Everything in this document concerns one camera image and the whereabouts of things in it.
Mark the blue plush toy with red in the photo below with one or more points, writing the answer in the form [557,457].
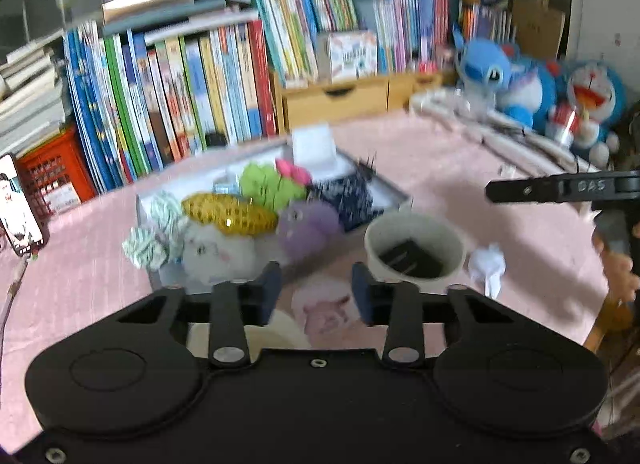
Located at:
[530,88]

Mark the green checked scrunchie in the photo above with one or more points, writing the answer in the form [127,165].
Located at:
[150,245]

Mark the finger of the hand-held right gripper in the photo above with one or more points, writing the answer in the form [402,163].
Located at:
[540,190]

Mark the stack of flat books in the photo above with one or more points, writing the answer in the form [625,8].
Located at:
[27,93]

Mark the black flat item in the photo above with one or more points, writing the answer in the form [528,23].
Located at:
[410,259]

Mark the wide white paper cup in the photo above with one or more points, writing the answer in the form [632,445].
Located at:
[376,265]

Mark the cream object with pink print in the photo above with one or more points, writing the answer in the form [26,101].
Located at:
[320,315]

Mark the brown cardboard box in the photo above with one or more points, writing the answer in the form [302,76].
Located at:
[539,26]

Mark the pink tablecloth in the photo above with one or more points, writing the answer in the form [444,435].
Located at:
[450,168]

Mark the white shallow cardboard box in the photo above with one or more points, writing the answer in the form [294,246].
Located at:
[386,191]

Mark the crumpled white tissue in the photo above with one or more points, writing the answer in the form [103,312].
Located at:
[485,265]

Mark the gold sequin bow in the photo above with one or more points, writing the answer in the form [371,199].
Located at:
[225,215]

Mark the white fluffy plush ball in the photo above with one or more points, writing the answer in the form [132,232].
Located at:
[215,255]

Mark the small printed white box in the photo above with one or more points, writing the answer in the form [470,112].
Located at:
[347,56]

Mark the white plastic tubes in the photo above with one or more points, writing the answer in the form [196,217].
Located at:
[500,128]

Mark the purple fluffy plush toy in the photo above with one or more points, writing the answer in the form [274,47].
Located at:
[310,226]

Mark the black smartphone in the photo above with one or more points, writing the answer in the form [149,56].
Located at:
[20,214]

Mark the red plastic crate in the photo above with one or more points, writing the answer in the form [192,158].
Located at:
[55,168]

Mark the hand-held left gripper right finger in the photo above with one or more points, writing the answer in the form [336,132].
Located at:
[361,290]

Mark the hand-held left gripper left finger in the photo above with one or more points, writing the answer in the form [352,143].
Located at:
[272,285]

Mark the wooden drawer organizer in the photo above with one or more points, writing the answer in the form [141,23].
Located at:
[345,98]

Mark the person's right hand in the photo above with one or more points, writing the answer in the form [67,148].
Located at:
[620,274]

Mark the blue robot cat plush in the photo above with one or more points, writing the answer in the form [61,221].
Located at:
[592,98]

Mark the row of upright books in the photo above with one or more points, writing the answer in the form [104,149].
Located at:
[175,103]
[310,8]

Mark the bright green scrunchie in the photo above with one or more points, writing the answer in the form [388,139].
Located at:
[265,189]

